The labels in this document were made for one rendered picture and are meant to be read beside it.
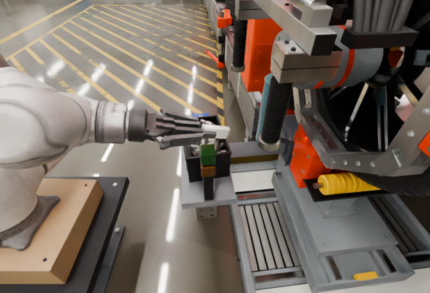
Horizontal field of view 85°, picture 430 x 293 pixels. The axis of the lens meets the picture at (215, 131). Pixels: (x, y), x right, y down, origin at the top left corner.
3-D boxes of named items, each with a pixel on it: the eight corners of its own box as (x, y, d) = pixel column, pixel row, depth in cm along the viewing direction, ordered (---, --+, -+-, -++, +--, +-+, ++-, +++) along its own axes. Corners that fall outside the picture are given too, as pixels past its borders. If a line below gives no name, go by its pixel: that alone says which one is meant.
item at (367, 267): (403, 281, 88) (418, 272, 82) (310, 294, 85) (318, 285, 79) (336, 176, 126) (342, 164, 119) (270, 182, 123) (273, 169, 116)
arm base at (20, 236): (-53, 262, 63) (-67, 252, 59) (8, 194, 80) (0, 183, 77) (15, 267, 62) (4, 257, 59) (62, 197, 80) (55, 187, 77)
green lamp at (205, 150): (215, 164, 61) (215, 153, 58) (200, 166, 61) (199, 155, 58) (214, 153, 64) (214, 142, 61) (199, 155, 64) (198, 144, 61)
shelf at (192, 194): (236, 204, 75) (236, 198, 73) (182, 209, 73) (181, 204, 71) (219, 121, 107) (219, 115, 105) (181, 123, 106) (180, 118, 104)
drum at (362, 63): (369, 96, 56) (399, 36, 47) (282, 102, 54) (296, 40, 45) (339, 70, 67) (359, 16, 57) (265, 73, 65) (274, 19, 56)
